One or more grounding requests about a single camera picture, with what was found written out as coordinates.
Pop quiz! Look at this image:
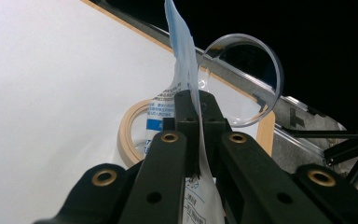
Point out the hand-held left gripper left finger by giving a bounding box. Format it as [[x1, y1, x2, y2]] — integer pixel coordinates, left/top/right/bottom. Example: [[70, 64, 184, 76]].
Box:
[[117, 90, 200, 224]]

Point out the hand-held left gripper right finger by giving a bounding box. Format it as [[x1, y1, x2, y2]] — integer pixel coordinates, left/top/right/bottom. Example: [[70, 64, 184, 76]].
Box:
[[199, 91, 334, 224]]

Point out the glass jar with wooden rim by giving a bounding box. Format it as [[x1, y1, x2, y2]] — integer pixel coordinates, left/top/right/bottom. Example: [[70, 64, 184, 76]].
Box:
[[117, 33, 285, 168]]

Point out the white and blue pouch bag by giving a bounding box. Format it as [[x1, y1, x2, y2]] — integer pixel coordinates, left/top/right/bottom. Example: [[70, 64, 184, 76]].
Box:
[[144, 0, 226, 224]]

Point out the black metal stand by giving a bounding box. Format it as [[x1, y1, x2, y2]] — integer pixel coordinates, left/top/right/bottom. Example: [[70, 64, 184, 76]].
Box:
[[281, 127, 358, 188]]

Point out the white table mat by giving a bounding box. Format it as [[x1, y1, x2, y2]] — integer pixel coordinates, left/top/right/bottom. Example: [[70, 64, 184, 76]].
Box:
[[0, 0, 262, 224]]

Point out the black curtain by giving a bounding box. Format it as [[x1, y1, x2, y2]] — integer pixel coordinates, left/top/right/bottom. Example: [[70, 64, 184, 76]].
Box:
[[105, 0, 358, 134]]

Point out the aluminium floor rail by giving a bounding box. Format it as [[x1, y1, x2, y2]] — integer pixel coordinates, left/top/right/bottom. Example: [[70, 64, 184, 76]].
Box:
[[273, 94, 347, 175]]

